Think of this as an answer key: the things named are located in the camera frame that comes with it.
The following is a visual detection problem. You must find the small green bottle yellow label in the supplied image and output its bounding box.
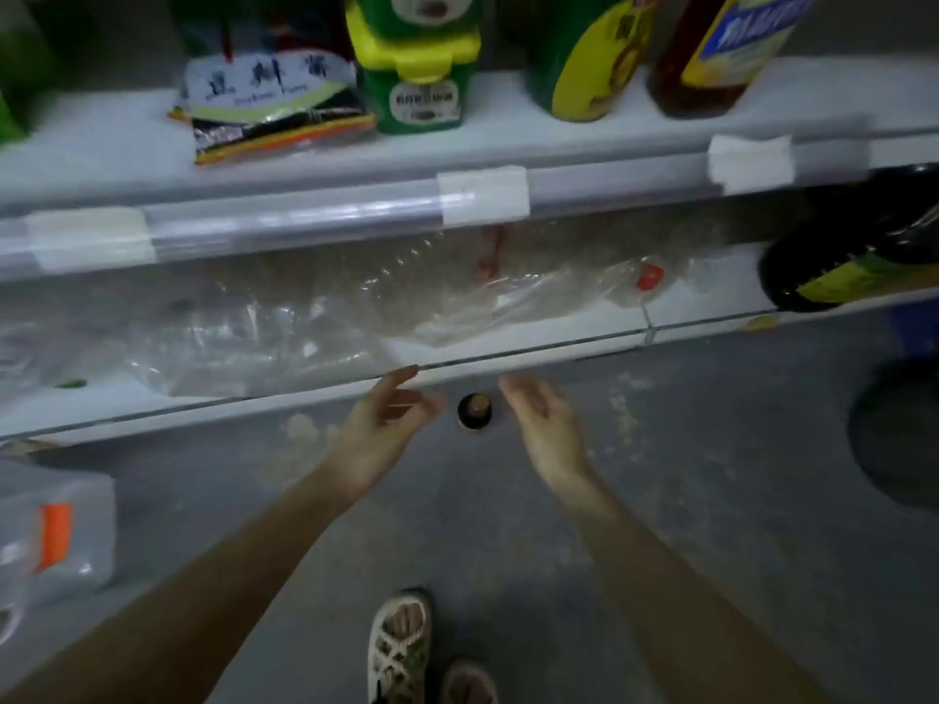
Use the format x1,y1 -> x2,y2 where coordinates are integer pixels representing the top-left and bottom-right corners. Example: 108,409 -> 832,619
525,0 -> 662,123

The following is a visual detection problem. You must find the white metal store shelving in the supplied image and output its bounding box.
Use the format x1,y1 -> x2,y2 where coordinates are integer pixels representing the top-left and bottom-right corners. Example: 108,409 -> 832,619
0,0 -> 939,441

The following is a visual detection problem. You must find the white green bag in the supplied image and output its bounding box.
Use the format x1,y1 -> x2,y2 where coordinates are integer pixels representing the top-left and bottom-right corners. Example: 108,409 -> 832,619
0,7 -> 61,145

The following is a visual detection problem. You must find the person's left forearm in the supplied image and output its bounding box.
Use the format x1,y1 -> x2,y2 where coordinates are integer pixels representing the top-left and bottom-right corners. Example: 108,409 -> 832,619
0,468 -> 361,704

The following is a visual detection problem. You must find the person's left hand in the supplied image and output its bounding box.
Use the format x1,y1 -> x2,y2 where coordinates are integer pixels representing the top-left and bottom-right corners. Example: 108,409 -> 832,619
323,365 -> 446,500

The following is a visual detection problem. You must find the blue plastic crate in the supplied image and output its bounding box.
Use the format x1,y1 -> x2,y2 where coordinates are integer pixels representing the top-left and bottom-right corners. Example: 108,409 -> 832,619
887,297 -> 939,361

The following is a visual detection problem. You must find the pack of clear empty bottles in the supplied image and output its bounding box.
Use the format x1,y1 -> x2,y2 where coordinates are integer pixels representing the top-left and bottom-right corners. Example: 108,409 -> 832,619
0,212 -> 736,402

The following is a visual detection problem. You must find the green packet white blue label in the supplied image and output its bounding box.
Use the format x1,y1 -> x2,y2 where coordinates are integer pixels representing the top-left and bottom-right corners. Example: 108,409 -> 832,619
168,0 -> 379,167

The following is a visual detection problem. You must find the person's left beige sandal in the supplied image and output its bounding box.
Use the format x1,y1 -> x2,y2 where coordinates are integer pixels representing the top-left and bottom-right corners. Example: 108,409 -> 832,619
367,589 -> 436,704

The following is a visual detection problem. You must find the grey floor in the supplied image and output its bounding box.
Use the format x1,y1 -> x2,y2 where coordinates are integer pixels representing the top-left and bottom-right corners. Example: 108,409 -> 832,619
0,307 -> 939,704

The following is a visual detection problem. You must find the brown-cap small soy bottle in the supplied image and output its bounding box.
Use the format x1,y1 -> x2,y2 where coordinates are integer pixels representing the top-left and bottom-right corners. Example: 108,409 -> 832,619
456,391 -> 498,432

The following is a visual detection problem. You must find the person's right hand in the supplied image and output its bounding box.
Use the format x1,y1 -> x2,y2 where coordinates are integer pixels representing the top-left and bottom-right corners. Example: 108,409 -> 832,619
499,374 -> 596,493

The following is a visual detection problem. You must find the person's right forearm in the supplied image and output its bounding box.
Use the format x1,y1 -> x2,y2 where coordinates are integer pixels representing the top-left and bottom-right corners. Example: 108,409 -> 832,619
555,468 -> 830,704

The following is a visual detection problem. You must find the clear plastic bin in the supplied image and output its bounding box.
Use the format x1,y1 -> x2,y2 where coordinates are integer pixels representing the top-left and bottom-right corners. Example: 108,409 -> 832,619
0,459 -> 119,646

